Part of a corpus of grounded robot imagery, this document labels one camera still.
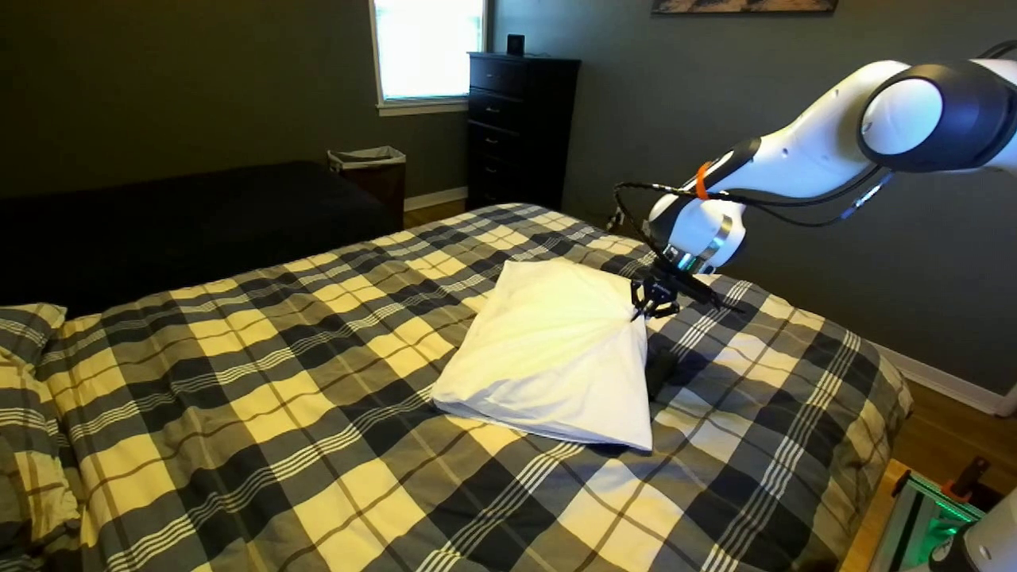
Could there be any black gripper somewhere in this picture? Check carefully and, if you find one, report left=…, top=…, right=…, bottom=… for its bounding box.
left=630, top=257, right=721, bottom=317

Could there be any white pillow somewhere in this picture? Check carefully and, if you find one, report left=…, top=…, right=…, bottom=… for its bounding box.
left=432, top=261, right=652, bottom=450

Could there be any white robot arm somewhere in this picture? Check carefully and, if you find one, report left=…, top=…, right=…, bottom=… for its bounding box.
left=630, top=52, right=1017, bottom=317

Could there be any plaid pillow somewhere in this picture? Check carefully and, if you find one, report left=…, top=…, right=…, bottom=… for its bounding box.
left=0, top=301, right=78, bottom=562

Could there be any black tall dresser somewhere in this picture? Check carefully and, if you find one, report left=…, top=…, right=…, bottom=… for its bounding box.
left=468, top=52, right=578, bottom=210

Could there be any small dark dresser-top object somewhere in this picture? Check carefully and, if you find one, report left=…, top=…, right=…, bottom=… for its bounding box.
left=506, top=34, right=525, bottom=56

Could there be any dark wooden nightstand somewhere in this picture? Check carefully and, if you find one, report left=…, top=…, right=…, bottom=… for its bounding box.
left=328, top=145, right=407, bottom=221

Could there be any plaid bed comforter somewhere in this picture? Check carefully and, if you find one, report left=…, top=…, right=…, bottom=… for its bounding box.
left=37, top=203, right=913, bottom=572

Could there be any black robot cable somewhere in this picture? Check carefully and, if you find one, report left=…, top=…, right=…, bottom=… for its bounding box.
left=611, top=168, right=898, bottom=280

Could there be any window with white frame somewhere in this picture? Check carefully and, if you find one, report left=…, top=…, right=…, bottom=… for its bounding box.
left=368, top=0, right=489, bottom=118

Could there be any green frame equipment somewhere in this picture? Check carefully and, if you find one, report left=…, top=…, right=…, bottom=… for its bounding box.
left=869, top=457, right=1017, bottom=572

